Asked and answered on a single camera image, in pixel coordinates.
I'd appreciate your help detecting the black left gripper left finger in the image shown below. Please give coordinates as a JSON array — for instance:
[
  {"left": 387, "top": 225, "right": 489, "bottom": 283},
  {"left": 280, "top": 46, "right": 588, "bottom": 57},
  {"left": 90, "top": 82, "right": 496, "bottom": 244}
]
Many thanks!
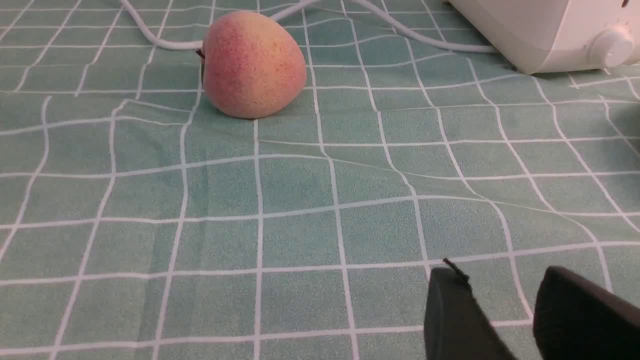
[{"left": 423, "top": 258, "right": 516, "bottom": 360}]

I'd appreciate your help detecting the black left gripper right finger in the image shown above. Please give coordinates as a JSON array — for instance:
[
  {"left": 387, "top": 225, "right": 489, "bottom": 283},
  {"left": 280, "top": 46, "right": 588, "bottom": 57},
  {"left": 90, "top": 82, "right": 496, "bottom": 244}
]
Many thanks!
[{"left": 533, "top": 266, "right": 640, "bottom": 360}]

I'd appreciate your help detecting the white two-slot toaster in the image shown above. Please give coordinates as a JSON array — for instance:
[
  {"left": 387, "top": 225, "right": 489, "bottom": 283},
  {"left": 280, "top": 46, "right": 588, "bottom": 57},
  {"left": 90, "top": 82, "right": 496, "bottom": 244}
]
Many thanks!
[{"left": 451, "top": 0, "right": 640, "bottom": 75}]

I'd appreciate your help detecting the pink yellow peach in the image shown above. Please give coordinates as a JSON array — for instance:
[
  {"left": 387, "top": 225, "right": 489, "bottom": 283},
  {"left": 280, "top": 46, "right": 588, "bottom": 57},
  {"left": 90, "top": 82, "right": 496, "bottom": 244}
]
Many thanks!
[{"left": 198, "top": 10, "right": 307, "bottom": 120}]

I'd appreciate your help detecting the green checkered tablecloth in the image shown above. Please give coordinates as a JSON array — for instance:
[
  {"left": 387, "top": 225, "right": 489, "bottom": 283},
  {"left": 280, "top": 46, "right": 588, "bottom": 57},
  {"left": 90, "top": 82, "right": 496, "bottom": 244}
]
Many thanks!
[{"left": 0, "top": 0, "right": 640, "bottom": 360}]

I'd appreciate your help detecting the white toaster power cable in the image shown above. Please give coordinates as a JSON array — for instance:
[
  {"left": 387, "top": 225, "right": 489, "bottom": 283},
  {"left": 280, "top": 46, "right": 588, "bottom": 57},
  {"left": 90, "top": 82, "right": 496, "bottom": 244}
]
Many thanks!
[{"left": 119, "top": 0, "right": 499, "bottom": 54}]

